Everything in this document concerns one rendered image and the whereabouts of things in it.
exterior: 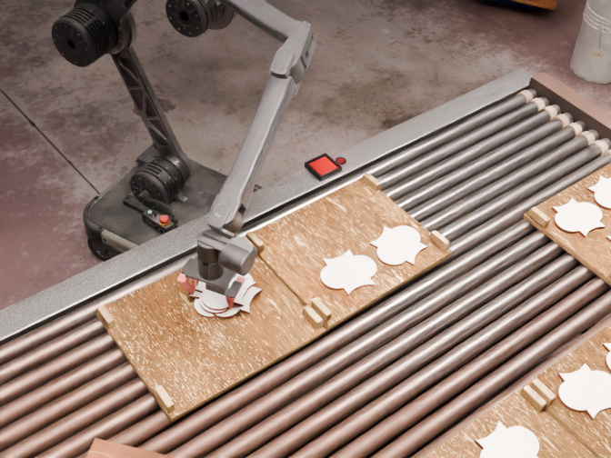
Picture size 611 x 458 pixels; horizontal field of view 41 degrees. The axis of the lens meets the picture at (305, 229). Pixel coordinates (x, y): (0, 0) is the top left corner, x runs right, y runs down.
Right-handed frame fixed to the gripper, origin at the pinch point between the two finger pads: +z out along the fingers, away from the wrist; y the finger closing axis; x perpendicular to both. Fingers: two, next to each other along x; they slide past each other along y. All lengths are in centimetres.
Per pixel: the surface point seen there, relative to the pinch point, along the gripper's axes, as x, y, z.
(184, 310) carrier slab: 3.2, 5.8, 4.0
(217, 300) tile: -0.2, -1.3, 0.6
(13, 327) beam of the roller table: 21.8, 40.0, 6.4
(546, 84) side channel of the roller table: -122, -58, 1
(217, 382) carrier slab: 18.0, -9.9, 4.1
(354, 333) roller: -8.0, -32.7, 6.2
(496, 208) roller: -64, -55, 5
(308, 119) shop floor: -190, 43, 96
